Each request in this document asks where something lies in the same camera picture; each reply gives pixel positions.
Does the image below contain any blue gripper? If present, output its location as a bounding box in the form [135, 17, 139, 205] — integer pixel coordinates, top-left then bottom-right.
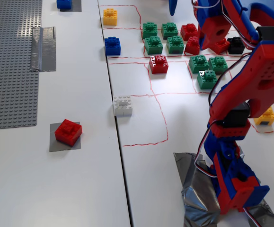
[195, 0, 232, 50]

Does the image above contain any red toy brick block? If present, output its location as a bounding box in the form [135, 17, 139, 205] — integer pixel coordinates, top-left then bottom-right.
[54, 119, 83, 145]
[180, 23, 198, 41]
[149, 54, 169, 74]
[184, 35, 201, 55]
[210, 39, 231, 55]

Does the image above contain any black toy brick block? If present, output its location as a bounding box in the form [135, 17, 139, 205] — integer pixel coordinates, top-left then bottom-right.
[227, 36, 246, 54]

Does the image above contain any green toy brick block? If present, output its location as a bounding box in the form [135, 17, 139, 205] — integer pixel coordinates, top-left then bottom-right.
[196, 70, 218, 90]
[144, 35, 163, 55]
[208, 56, 229, 75]
[166, 35, 185, 54]
[161, 22, 179, 40]
[188, 54, 210, 74]
[142, 21, 158, 40]

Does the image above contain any blue toy brick block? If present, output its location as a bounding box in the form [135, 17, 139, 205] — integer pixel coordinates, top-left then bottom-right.
[56, 0, 72, 10]
[104, 36, 121, 56]

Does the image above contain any yellow toy brick block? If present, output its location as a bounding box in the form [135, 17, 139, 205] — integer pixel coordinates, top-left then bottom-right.
[254, 106, 274, 126]
[103, 8, 118, 26]

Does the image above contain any white toy brick block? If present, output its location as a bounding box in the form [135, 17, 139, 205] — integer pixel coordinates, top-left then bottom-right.
[112, 95, 133, 117]

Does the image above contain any grey square tape marker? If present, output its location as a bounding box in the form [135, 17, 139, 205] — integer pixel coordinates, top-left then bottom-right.
[49, 122, 82, 152]

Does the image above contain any blue plastic object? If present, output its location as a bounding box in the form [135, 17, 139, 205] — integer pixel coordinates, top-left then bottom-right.
[168, 0, 178, 17]

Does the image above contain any grey studded baseplate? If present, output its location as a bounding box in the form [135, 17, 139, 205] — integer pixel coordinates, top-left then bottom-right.
[0, 0, 43, 131]

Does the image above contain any arm servo cable bundle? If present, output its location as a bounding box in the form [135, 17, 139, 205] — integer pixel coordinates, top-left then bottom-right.
[194, 52, 252, 178]

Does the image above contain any crumpled silver duct tape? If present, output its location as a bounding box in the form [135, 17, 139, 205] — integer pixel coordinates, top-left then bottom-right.
[173, 146, 274, 227]

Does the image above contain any grey duct tape strip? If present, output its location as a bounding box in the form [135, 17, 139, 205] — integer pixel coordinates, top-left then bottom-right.
[30, 26, 57, 72]

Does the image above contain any base cable white red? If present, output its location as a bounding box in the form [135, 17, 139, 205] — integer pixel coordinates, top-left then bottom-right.
[243, 207, 263, 227]

